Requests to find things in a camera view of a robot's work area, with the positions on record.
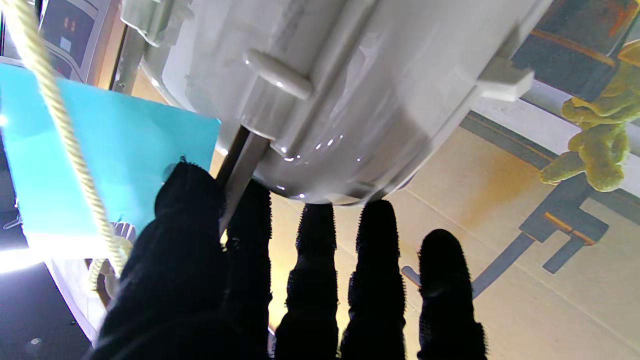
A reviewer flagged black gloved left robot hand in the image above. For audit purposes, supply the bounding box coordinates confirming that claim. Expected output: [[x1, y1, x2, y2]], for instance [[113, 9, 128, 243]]
[[94, 157, 489, 360]]

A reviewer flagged teal paper luggage tag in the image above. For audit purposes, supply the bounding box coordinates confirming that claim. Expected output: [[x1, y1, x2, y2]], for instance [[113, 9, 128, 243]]
[[0, 62, 222, 252]]

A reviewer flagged cream twisted rope loop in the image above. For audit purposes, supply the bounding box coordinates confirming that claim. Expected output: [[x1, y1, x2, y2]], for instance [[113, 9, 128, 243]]
[[2, 0, 134, 297]]

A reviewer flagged small beige toy suitcase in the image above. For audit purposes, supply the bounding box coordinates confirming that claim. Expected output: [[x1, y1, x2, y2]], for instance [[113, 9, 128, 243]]
[[112, 0, 557, 237]]

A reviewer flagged yellow-brown coral ornament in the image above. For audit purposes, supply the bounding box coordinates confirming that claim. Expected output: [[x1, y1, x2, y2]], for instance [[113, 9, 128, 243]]
[[538, 40, 640, 194]]

